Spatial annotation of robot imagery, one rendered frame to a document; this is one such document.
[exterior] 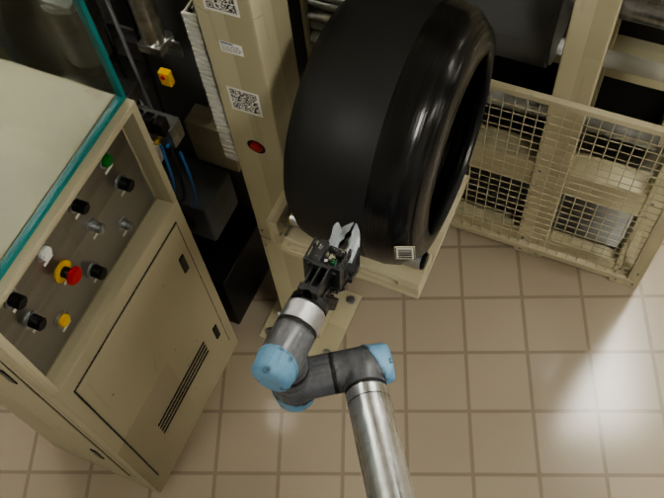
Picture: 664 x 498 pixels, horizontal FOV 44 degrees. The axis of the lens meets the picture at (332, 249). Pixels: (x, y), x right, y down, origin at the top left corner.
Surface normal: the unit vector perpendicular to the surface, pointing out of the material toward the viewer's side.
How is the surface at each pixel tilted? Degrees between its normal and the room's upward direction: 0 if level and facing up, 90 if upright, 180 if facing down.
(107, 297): 0
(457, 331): 0
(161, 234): 90
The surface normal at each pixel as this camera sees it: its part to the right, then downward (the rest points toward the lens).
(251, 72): -0.40, 0.81
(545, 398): -0.07, -0.49
